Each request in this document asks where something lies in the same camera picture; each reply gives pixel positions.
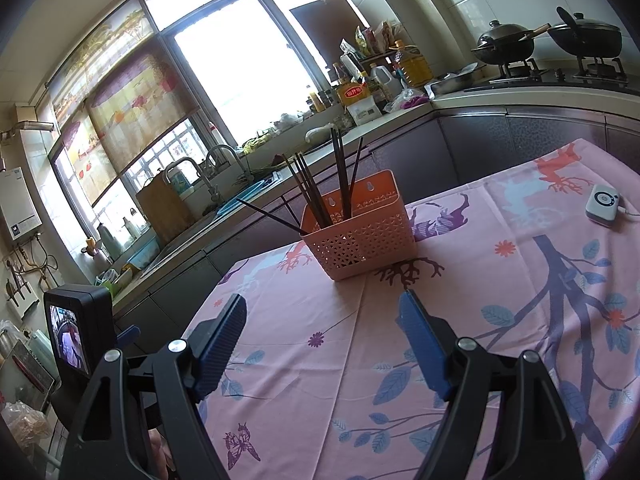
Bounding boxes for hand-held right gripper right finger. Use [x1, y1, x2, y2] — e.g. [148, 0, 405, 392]
[395, 289, 586, 480]

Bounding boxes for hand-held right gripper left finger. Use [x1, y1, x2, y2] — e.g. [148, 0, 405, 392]
[60, 292, 248, 480]

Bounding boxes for orange perforated plastic basket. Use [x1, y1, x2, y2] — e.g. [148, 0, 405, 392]
[299, 170, 416, 282]

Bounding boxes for bunch of wooden chopsticks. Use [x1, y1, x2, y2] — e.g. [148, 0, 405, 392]
[236, 127, 366, 236]

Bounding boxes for person's left hand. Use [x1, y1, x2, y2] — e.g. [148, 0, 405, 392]
[149, 430, 176, 476]

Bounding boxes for pink floral tablecloth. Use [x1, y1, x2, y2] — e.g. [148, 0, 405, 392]
[180, 137, 640, 480]

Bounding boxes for wooden cutting board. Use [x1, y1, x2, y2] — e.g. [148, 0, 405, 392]
[135, 170, 196, 246]

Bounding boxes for white water heater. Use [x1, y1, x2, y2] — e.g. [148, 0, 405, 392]
[0, 167, 43, 246]

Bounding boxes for blue sink basin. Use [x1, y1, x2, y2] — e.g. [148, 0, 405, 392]
[215, 180, 266, 216]

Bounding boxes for metal kitchen faucet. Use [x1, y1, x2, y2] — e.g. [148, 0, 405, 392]
[205, 144, 251, 188]
[164, 156, 221, 207]

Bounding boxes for printed roller blind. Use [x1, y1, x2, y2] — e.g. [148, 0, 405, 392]
[47, 0, 201, 206]

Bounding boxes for grey kitchen cabinets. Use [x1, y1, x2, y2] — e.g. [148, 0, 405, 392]
[112, 107, 640, 346]

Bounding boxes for small white round-button device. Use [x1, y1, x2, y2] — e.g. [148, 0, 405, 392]
[586, 185, 622, 225]

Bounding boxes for white box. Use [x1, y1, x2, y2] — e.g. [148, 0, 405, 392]
[346, 97, 379, 126]

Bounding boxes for white plastic bag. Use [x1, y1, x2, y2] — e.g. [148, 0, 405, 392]
[382, 87, 431, 113]

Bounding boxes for yellow food packet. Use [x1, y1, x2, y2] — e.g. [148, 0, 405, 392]
[334, 81, 371, 107]

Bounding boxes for white plastic jug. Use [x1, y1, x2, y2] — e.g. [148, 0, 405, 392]
[370, 65, 396, 103]

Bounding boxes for metal tray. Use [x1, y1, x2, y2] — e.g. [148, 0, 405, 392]
[425, 62, 488, 96]

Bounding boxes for yellow cooking oil bottle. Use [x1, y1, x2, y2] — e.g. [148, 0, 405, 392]
[392, 40, 433, 88]

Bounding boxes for gas stove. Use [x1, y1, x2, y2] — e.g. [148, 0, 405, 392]
[462, 57, 631, 93]

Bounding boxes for black wok with lid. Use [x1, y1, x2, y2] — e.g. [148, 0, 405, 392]
[547, 6, 623, 58]

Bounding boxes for black wok with wooden handle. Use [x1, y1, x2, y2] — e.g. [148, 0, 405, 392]
[471, 20, 552, 66]

